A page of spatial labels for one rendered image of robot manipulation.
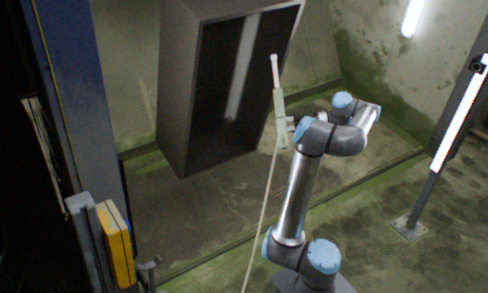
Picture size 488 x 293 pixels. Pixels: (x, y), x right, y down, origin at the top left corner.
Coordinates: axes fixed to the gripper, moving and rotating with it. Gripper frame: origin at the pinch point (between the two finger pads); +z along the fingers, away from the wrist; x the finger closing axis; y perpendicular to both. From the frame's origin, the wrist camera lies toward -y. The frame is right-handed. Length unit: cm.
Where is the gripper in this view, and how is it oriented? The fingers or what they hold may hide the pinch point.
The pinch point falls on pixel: (279, 124)
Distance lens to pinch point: 228.6
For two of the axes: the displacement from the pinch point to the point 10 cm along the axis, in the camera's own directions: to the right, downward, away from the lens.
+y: 0.1, 0.3, 10.0
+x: -1.3, -9.9, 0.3
